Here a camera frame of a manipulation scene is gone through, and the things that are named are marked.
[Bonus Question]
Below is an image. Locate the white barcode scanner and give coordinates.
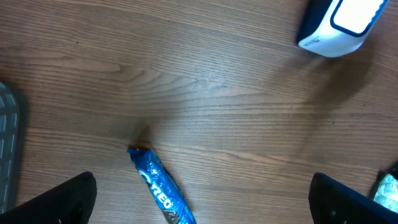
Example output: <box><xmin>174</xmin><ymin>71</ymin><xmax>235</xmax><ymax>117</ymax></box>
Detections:
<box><xmin>296</xmin><ymin>0</ymin><xmax>388</xmax><ymax>58</ymax></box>

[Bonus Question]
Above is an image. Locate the grey plastic mesh basket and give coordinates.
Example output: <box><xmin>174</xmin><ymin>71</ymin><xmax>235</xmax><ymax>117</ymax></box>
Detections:
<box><xmin>1</xmin><ymin>82</ymin><xmax>20</xmax><ymax>215</ymax></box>

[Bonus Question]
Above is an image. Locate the green candy snack bag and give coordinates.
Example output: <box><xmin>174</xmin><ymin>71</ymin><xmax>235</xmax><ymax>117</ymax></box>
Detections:
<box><xmin>369</xmin><ymin>162</ymin><xmax>398</xmax><ymax>213</ymax></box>

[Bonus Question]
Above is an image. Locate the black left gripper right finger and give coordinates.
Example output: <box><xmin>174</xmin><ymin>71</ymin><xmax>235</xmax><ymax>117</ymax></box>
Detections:
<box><xmin>308</xmin><ymin>172</ymin><xmax>397</xmax><ymax>224</ymax></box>

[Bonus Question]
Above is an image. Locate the blue Oreo cookie pack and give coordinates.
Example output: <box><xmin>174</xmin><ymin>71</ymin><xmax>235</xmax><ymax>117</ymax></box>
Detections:
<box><xmin>127</xmin><ymin>146</ymin><xmax>197</xmax><ymax>224</ymax></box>

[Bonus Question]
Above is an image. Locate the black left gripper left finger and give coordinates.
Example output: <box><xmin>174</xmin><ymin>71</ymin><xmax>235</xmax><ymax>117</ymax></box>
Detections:
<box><xmin>1</xmin><ymin>172</ymin><xmax>97</xmax><ymax>224</ymax></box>

